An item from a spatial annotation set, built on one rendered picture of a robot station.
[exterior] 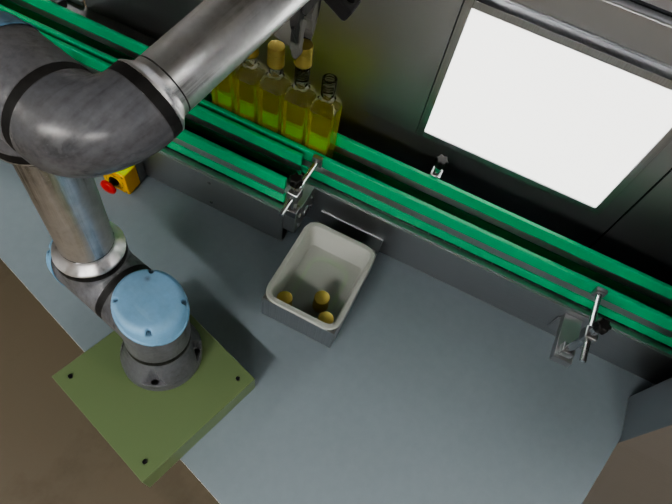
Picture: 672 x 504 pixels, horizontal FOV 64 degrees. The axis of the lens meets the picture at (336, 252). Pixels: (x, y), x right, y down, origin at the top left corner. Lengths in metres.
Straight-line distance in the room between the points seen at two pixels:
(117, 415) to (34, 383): 1.00
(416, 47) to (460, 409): 0.74
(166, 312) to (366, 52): 0.65
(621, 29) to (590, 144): 0.23
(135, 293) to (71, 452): 1.11
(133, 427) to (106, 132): 0.64
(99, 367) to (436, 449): 0.68
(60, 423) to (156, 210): 0.90
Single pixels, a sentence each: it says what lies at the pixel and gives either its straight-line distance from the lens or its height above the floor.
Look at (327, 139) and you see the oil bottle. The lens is 1.15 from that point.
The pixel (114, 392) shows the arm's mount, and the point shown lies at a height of 0.82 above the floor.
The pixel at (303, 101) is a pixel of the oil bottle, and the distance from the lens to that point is 1.12.
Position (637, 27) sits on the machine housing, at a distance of 1.03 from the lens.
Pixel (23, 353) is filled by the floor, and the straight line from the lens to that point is 2.13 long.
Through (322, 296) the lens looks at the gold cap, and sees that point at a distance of 1.17.
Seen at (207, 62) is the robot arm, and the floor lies 1.45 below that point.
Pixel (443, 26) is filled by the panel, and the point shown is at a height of 1.25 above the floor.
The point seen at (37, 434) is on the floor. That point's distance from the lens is 2.03.
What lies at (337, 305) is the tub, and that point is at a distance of 1.21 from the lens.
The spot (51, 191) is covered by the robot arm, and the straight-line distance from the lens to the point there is 0.79.
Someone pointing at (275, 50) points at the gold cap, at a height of 1.16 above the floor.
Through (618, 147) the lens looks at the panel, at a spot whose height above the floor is 1.16.
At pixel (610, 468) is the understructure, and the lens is 1.52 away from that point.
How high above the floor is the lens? 1.86
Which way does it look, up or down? 59 degrees down
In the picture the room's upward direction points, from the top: 14 degrees clockwise
